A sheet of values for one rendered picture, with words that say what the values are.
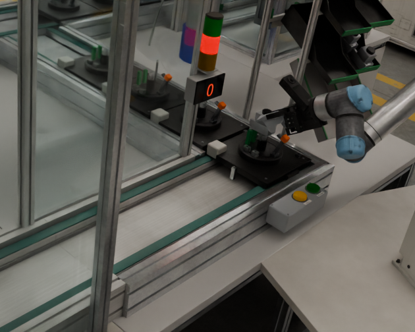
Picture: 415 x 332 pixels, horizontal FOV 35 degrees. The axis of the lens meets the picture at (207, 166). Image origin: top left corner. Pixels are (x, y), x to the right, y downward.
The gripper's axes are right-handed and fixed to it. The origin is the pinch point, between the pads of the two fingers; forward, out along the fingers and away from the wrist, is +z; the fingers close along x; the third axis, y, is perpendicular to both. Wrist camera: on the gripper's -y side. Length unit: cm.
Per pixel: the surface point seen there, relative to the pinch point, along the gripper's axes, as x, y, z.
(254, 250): -27.2, 33.1, -4.0
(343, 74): 29.8, -3.7, -12.0
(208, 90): -19.6, -12.7, 0.6
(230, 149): -5.7, 7.2, 12.6
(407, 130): 268, 61, 100
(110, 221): -84, 4, -24
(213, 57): -19.5, -20.8, -5.1
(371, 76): 179, 11, 63
